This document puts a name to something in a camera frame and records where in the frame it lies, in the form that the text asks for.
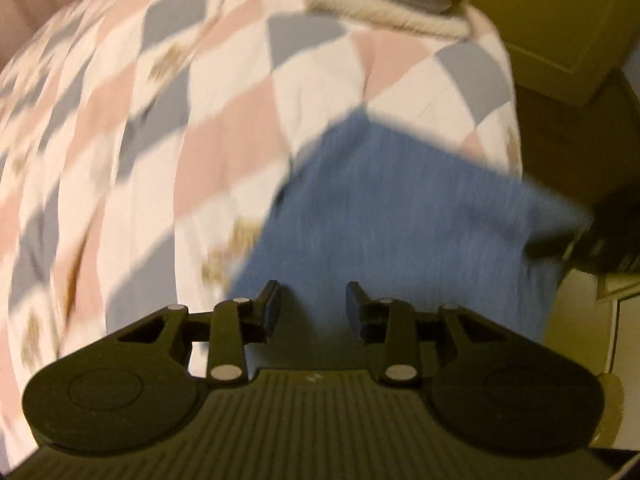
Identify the wooden room door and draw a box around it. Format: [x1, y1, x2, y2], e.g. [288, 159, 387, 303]
[471, 0, 639, 106]

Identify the diamond patterned bed quilt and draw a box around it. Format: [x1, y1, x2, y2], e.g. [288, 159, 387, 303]
[1, 0, 523, 471]

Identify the white fleece folded blanket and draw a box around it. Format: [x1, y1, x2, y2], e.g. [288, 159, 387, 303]
[304, 0, 472, 39]

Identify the blue knitted garment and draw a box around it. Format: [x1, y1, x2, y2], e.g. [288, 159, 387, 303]
[231, 112, 591, 342]

